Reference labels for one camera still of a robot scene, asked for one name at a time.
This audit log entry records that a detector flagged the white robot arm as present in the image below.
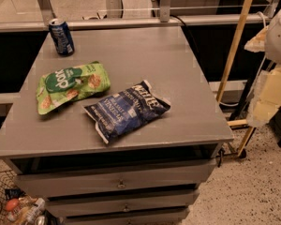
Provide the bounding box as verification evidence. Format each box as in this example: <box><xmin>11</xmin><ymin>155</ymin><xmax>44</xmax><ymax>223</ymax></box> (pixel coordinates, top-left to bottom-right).
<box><xmin>244</xmin><ymin>8</ymin><xmax>281</xmax><ymax>128</ymax></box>

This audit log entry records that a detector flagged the blue Kettle chip bag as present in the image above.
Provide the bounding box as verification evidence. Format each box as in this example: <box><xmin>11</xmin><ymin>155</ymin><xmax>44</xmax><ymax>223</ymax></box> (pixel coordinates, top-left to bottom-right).
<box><xmin>83</xmin><ymin>80</ymin><xmax>170</xmax><ymax>144</ymax></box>

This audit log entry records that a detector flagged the green snack bag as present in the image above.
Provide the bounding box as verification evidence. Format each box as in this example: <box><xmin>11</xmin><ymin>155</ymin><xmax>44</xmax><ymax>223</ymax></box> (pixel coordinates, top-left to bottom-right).
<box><xmin>36</xmin><ymin>61</ymin><xmax>111</xmax><ymax>115</ymax></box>

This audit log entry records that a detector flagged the grey drawer cabinet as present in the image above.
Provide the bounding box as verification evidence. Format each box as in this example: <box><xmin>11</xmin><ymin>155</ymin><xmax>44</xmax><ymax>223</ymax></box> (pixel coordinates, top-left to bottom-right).
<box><xmin>0</xmin><ymin>27</ymin><xmax>232</xmax><ymax>225</ymax></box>

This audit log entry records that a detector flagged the top grey drawer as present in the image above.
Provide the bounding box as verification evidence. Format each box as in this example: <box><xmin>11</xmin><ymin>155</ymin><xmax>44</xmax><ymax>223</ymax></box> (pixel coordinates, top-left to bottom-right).
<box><xmin>14</xmin><ymin>158</ymin><xmax>216</xmax><ymax>198</ymax></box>

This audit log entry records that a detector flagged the grey drawer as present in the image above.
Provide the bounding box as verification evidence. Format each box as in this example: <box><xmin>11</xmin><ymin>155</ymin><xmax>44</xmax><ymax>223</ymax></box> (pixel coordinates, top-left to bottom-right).
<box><xmin>64</xmin><ymin>207</ymin><xmax>189</xmax><ymax>225</ymax></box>
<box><xmin>46</xmin><ymin>189</ymin><xmax>199</xmax><ymax>217</ymax></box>
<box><xmin>14</xmin><ymin>158</ymin><xmax>216</xmax><ymax>198</ymax></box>

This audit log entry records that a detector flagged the middle grey drawer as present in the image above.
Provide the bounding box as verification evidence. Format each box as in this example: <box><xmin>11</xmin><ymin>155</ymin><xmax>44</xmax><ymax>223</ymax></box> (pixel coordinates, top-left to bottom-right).
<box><xmin>46</xmin><ymin>189</ymin><xmax>199</xmax><ymax>217</ymax></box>

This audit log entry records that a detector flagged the blue soda can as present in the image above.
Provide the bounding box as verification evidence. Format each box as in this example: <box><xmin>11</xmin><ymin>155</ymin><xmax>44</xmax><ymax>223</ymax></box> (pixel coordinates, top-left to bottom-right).
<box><xmin>49</xmin><ymin>18</ymin><xmax>75</xmax><ymax>56</ymax></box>

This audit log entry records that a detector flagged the bottom grey drawer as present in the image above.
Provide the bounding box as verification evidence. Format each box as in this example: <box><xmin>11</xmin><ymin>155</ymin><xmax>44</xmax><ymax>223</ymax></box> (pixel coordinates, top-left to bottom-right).
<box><xmin>64</xmin><ymin>207</ymin><xmax>189</xmax><ymax>225</ymax></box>

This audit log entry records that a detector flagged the white bottle in basket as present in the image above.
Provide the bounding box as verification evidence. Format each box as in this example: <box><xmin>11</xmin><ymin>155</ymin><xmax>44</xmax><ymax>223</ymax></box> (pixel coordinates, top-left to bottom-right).
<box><xmin>22</xmin><ymin>198</ymin><xmax>45</xmax><ymax>225</ymax></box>

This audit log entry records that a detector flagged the orange round item in basket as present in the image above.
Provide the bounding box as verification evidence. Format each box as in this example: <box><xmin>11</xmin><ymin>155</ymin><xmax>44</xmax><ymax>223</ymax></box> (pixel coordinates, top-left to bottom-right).
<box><xmin>5</xmin><ymin>199</ymin><xmax>20</xmax><ymax>212</ymax></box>

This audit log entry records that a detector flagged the black cable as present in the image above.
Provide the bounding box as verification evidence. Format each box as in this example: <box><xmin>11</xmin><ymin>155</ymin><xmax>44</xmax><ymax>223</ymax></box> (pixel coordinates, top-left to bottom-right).
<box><xmin>170</xmin><ymin>14</ymin><xmax>207</xmax><ymax>80</ymax></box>

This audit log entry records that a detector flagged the metal railing frame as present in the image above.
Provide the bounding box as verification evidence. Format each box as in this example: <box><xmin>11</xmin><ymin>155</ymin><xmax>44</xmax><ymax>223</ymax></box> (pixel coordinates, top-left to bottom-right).
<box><xmin>0</xmin><ymin>0</ymin><xmax>281</xmax><ymax>34</ymax></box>

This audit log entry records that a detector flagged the wooden easel frame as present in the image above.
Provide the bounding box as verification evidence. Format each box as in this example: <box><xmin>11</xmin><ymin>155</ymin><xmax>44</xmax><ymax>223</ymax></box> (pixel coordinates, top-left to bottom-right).
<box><xmin>216</xmin><ymin>0</ymin><xmax>254</xmax><ymax>158</ymax></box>

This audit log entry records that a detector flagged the black wire basket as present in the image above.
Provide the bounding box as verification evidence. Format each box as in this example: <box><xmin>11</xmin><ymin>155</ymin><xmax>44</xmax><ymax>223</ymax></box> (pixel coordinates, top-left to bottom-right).
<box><xmin>0</xmin><ymin>170</ymin><xmax>24</xmax><ymax>225</ymax></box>

